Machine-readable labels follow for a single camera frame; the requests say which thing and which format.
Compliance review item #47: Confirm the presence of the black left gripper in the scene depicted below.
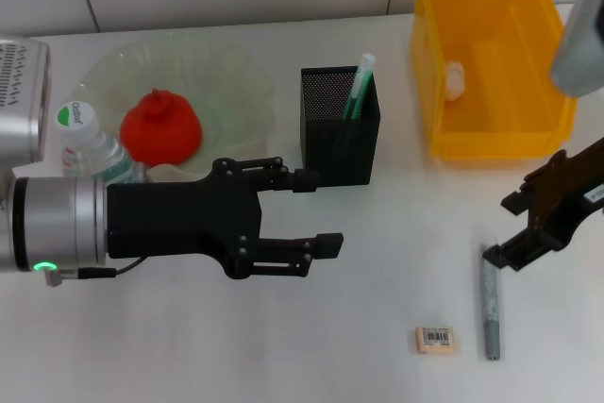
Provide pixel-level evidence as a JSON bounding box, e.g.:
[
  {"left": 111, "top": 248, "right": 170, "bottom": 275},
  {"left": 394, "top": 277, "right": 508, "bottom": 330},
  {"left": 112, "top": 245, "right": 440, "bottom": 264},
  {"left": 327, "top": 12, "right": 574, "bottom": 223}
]
[{"left": 107, "top": 156, "right": 344, "bottom": 280}]

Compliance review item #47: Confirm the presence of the beige eraser with barcode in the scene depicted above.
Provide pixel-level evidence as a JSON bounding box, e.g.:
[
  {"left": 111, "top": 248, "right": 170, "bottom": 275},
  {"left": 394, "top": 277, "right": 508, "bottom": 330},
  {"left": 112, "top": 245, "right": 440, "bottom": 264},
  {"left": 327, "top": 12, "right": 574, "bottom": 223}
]
[{"left": 414, "top": 326, "right": 458, "bottom": 356}]

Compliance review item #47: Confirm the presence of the green utility knife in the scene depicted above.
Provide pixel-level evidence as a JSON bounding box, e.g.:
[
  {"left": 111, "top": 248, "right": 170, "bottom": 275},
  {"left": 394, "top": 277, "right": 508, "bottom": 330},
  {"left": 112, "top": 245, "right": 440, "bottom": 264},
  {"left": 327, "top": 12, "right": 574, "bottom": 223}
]
[{"left": 342, "top": 53, "right": 378, "bottom": 122}]

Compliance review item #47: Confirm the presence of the clear green-label water bottle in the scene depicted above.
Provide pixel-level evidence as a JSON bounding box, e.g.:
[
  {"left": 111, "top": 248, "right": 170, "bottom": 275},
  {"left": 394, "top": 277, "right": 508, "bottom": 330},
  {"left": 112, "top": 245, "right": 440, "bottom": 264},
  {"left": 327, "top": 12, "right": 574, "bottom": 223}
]
[{"left": 55, "top": 99, "right": 152, "bottom": 185}]

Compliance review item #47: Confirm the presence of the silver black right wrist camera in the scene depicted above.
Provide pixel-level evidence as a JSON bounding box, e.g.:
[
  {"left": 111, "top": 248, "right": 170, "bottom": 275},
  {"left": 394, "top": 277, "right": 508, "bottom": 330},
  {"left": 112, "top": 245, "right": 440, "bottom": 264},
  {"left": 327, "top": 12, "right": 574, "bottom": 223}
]
[{"left": 549, "top": 0, "right": 604, "bottom": 97}]

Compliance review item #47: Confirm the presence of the black mesh pen holder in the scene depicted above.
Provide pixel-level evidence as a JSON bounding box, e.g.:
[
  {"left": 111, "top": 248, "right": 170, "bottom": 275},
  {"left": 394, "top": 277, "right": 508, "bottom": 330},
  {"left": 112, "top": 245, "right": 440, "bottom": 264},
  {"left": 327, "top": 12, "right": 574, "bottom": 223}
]
[{"left": 300, "top": 64, "right": 381, "bottom": 186}]

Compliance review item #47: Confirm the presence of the white paper ball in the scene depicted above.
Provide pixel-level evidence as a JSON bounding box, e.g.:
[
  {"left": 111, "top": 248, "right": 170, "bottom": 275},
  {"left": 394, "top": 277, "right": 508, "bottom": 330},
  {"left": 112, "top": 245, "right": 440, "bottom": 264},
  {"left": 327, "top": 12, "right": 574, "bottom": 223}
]
[{"left": 445, "top": 60, "right": 467, "bottom": 101}]

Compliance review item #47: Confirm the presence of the red-orange knitted toy orange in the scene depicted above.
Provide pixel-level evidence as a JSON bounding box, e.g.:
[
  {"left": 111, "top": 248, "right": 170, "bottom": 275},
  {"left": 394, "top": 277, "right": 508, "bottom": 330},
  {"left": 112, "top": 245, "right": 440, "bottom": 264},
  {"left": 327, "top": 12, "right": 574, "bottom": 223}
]
[{"left": 119, "top": 88, "right": 205, "bottom": 168}]

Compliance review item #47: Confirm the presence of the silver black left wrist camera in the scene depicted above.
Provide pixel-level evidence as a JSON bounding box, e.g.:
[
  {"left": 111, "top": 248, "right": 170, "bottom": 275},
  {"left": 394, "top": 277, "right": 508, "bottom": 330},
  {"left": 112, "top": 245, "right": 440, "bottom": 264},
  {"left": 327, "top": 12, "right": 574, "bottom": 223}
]
[{"left": 0, "top": 36, "right": 52, "bottom": 163}]

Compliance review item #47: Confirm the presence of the grey glitter pen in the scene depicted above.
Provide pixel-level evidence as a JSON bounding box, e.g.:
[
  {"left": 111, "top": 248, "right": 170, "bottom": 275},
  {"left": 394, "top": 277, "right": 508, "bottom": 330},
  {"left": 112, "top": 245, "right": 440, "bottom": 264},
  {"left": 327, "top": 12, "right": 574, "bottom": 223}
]
[{"left": 479, "top": 243, "right": 502, "bottom": 361}]

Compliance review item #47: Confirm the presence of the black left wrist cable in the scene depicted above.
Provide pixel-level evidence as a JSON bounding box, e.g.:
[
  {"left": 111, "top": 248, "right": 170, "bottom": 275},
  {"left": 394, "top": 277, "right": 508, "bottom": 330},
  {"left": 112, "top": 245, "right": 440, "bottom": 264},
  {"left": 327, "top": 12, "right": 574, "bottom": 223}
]
[{"left": 42, "top": 256, "right": 147, "bottom": 287}]

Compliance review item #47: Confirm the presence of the green glass fruit plate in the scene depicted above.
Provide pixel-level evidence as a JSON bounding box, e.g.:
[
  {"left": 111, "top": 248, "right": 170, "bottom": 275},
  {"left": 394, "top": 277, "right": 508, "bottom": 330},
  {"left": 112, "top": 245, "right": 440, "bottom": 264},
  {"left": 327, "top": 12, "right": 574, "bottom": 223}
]
[{"left": 70, "top": 32, "right": 277, "bottom": 182}]

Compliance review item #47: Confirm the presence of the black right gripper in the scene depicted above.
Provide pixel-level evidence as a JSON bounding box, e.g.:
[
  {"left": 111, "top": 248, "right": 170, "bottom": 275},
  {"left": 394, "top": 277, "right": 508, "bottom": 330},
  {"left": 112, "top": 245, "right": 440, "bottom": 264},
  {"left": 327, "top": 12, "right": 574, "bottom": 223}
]
[{"left": 481, "top": 136, "right": 604, "bottom": 273}]

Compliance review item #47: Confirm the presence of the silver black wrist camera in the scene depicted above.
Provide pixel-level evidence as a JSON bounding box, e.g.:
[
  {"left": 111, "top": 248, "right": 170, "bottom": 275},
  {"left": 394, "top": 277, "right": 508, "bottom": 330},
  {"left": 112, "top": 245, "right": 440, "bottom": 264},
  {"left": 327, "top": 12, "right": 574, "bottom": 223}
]
[
  {"left": 549, "top": 0, "right": 604, "bottom": 97},
  {"left": 0, "top": 36, "right": 52, "bottom": 163}
]

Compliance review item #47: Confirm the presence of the yellow plastic bin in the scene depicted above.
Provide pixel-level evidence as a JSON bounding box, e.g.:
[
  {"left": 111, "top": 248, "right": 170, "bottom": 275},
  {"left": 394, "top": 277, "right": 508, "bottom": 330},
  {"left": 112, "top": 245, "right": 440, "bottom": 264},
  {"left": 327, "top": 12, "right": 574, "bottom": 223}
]
[{"left": 408, "top": 0, "right": 579, "bottom": 161}]

